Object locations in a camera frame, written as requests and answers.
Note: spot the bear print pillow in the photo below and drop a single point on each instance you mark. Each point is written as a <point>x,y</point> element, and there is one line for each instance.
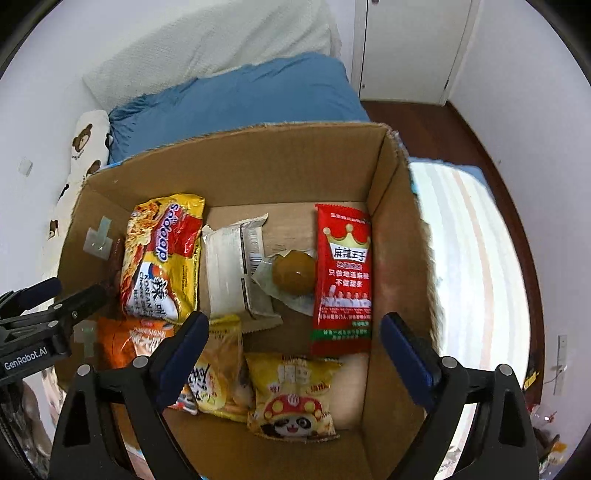
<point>87,138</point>

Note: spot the printed cardboard box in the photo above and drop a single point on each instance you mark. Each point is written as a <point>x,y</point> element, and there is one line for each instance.
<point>277,170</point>

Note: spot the long red snack packet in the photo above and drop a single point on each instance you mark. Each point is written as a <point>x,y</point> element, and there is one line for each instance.
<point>341,277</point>

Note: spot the white power strip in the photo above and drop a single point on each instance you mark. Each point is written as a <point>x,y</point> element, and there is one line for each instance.
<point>561,364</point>

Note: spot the grey white headboard cushion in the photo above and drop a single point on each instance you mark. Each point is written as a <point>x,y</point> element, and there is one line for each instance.
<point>207,41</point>

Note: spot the pile of packets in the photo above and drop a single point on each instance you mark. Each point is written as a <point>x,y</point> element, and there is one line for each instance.
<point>549,438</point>

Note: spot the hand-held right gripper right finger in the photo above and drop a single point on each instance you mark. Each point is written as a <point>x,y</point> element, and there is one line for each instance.
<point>408,355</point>

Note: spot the striped and pink blanket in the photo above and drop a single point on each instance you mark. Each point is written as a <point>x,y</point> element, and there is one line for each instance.
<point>471,277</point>

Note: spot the yellow biscuit packet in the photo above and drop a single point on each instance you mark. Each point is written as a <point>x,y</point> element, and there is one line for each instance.
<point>221,369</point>

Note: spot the packed brown egg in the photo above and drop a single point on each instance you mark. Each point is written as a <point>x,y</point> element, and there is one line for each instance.
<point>293,272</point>

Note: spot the white door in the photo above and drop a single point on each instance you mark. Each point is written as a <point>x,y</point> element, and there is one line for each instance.
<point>406,46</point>

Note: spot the white wall socket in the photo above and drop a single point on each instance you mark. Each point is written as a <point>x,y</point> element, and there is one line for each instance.
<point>25,166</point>

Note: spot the yellow panda snack packet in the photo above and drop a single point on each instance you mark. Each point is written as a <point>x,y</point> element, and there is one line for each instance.
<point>286,397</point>

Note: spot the white snack packet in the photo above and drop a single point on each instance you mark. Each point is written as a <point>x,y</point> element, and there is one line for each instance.
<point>226,272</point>

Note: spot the black and yellow plug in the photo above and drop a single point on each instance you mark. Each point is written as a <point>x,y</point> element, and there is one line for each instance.
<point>531,379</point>

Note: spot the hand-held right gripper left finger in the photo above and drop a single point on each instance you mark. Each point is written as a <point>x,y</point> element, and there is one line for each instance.
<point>182,355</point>

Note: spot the yellow red instant noodle packet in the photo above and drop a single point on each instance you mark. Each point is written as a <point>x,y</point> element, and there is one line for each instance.
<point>157,258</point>

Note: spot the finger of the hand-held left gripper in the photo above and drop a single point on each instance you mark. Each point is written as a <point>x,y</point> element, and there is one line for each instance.
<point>83,302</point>
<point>27,295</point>

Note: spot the blue pillow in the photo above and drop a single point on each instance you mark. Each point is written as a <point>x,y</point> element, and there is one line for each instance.
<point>240,97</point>

